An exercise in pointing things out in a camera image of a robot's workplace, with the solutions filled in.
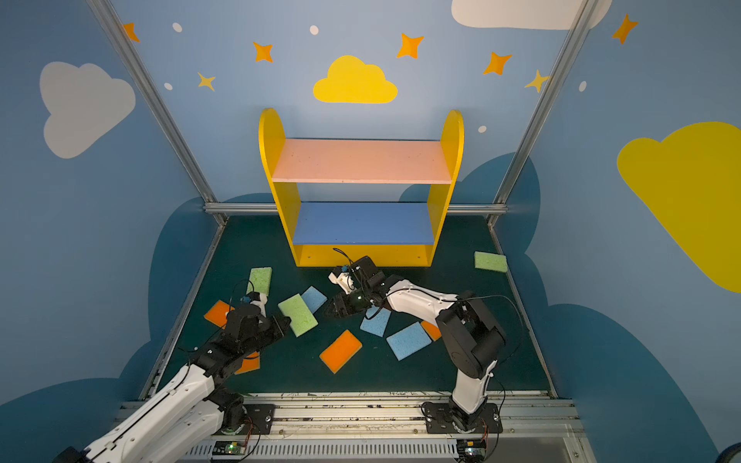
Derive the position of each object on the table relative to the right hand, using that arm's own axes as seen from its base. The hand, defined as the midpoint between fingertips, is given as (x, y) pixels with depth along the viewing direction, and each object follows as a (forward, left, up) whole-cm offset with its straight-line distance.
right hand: (331, 311), depth 83 cm
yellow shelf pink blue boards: (+54, -13, -3) cm, 55 cm away
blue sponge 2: (+1, -14, -9) cm, 17 cm away
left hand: (-2, +11, 0) cm, 11 cm away
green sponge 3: (+15, +29, -9) cm, 34 cm away
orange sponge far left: (+2, +39, -9) cm, 40 cm away
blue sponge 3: (-4, -24, -10) cm, 26 cm away
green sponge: (+29, -56, -11) cm, 64 cm away
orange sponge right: (0, -32, -11) cm, 34 cm away
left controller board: (-34, +22, -10) cm, 41 cm away
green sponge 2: (-1, +9, -3) cm, 10 cm away
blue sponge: (+8, +8, -9) cm, 15 cm away
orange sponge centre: (-8, -3, -10) cm, 13 cm away
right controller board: (-30, -39, -12) cm, 51 cm away
